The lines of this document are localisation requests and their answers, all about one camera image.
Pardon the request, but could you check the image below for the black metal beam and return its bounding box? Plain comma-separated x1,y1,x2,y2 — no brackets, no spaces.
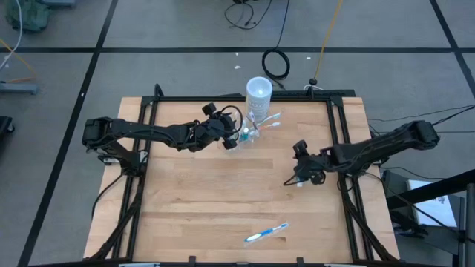
385,168,475,211

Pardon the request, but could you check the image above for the grey metal post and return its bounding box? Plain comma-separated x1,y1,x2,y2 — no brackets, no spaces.
465,183,475,267

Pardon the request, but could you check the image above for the green toothbrush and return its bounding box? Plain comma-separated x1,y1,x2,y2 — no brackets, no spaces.
254,112,282,127

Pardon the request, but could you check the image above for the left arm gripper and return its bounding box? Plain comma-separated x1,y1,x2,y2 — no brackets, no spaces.
200,102,240,150

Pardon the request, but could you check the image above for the grey-blue floor bar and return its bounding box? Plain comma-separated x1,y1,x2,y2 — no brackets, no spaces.
0,82,38,95

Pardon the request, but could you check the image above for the clear acrylic holder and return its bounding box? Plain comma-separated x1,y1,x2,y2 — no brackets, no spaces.
224,122,263,149

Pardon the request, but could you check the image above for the green bag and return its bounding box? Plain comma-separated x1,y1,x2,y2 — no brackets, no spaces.
6,0,51,33

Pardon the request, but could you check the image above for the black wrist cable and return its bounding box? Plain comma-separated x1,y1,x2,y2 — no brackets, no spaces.
283,168,302,186
220,105,245,133

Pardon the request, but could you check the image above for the blue wrapped toothbrush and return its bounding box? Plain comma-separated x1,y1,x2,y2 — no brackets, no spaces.
243,221,290,244

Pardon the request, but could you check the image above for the white floor cable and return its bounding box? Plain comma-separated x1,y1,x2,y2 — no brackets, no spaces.
0,0,24,71

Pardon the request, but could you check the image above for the orange toothbrush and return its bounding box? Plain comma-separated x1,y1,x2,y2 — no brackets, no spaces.
254,121,282,134

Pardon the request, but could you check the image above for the orange floor cable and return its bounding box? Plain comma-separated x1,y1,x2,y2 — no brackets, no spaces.
0,39,36,83

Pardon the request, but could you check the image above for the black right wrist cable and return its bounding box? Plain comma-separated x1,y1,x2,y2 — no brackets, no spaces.
283,168,302,186

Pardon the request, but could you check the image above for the white wipes canister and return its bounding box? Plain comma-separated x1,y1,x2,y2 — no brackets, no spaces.
246,76,274,123

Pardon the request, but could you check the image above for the coiled black floor cable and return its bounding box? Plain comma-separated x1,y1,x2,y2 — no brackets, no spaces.
261,0,291,90

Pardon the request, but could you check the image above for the black floor equipment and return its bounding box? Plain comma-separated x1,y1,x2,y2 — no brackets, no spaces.
0,115,16,156

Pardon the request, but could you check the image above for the yellow cable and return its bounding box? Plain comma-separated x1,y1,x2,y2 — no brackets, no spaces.
313,0,343,87

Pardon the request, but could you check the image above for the looped black floor cable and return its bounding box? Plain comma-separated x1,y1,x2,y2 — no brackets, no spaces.
223,0,274,30

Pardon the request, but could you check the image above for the long black floor cable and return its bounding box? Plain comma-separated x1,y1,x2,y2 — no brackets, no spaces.
367,105,475,134

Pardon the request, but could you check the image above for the white box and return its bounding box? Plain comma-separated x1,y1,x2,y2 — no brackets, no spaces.
406,179,458,228

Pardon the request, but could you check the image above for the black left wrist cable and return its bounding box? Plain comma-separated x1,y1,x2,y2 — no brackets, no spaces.
220,105,245,133

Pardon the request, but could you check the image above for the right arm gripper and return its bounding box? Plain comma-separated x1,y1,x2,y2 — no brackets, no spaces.
292,139,330,186

